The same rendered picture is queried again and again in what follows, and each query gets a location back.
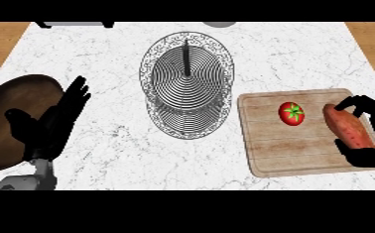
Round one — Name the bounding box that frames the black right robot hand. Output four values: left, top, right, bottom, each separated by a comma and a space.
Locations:
333, 94, 375, 169

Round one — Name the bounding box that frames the grey round object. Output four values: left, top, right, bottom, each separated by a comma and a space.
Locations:
203, 21, 240, 29

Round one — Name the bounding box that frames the orange sweet potato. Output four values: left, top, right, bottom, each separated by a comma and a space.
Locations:
321, 103, 375, 150

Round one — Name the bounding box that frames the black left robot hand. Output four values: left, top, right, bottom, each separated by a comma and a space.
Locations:
3, 75, 93, 163

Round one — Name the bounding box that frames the pale wooden cutting board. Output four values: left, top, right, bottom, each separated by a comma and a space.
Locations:
237, 87, 375, 178

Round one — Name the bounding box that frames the grey appliance with black feet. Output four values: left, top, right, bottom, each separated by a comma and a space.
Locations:
34, 21, 116, 30

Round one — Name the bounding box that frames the dark brown round board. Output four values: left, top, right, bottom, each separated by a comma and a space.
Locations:
0, 73, 67, 172

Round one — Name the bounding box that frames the tiered wire basket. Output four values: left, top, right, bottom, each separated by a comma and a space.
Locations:
139, 31, 237, 142

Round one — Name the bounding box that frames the red tomato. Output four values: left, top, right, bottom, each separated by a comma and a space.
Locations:
278, 101, 306, 127

